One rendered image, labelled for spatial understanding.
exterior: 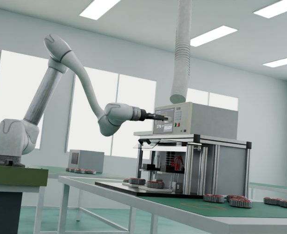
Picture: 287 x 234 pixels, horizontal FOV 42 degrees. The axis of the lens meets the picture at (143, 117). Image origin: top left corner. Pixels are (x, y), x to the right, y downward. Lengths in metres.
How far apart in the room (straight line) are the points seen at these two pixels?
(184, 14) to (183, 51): 0.43
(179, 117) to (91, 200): 5.01
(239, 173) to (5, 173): 1.36
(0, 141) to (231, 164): 1.35
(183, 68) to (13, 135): 2.14
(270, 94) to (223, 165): 7.57
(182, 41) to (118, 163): 3.85
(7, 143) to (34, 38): 4.98
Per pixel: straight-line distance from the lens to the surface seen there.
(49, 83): 2.46
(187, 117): 2.30
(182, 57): 3.94
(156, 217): 3.66
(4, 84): 6.84
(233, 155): 2.37
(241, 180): 2.42
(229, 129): 2.48
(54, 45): 2.34
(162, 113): 2.57
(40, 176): 2.16
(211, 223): 1.43
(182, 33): 4.07
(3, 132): 2.25
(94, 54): 7.35
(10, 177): 2.12
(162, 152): 2.75
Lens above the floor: 0.93
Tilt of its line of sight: 7 degrees up
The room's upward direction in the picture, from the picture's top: 5 degrees clockwise
